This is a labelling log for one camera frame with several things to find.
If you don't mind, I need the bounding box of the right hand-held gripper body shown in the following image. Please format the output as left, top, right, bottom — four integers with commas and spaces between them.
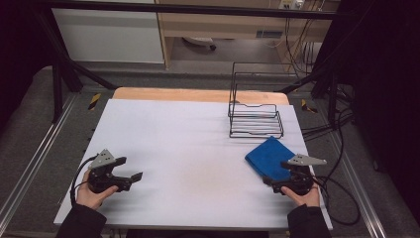
270, 154, 328, 196

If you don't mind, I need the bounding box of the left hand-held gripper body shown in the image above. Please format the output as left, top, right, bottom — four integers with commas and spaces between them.
86, 149, 133, 194

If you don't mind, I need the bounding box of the blue cloth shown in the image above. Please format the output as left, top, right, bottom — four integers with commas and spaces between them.
244, 135, 297, 182

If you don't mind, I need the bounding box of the person's right hand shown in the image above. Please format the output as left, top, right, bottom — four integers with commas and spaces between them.
280, 182, 321, 208

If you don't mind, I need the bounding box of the person's left hand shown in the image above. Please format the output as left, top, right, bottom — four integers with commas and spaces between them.
75, 169, 119, 211

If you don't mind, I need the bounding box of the white table mat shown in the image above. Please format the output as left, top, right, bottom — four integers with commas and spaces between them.
53, 98, 334, 231

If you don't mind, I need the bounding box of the yellow black tape strip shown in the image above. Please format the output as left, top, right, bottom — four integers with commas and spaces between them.
300, 98, 319, 114
87, 92, 102, 111

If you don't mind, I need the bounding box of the wooden table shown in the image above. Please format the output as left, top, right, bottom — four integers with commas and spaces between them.
112, 86, 291, 106

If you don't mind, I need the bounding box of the white cabinet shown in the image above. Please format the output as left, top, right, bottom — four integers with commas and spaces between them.
52, 8, 165, 64

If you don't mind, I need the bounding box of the black curtain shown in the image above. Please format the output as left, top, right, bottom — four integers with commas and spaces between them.
316, 0, 420, 229
0, 0, 55, 133

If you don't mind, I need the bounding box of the white chair base with caster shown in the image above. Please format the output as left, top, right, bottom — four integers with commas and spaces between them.
181, 36, 218, 52

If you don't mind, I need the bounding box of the wooden desk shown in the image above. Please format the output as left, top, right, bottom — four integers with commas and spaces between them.
155, 0, 341, 72

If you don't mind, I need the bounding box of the white power strip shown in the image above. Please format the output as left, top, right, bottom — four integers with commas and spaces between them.
278, 0, 305, 10

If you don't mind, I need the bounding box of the black metal crossbar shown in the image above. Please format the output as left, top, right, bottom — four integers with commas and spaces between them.
36, 1, 341, 21

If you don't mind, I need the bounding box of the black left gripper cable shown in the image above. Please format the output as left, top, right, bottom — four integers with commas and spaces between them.
69, 154, 99, 207

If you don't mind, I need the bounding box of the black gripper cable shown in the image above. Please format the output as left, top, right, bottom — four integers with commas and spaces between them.
311, 175, 362, 227
69, 154, 99, 207

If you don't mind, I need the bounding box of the black wire rack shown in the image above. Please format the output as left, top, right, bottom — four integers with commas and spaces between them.
227, 61, 285, 140

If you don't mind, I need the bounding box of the bundle of black floor cables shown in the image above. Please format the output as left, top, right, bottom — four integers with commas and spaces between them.
300, 82, 356, 142

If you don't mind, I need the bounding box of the aluminium floor rail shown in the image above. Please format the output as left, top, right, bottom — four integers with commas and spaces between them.
325, 132, 388, 238
0, 93, 78, 226

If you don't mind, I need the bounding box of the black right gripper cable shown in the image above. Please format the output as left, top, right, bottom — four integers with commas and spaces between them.
311, 175, 362, 227

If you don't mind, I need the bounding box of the black metal frame stand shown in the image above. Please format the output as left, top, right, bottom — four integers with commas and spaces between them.
278, 63, 342, 128
31, 6, 118, 124

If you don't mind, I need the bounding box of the bundle of hanging black cables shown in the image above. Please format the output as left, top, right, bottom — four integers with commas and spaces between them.
283, 18, 323, 75

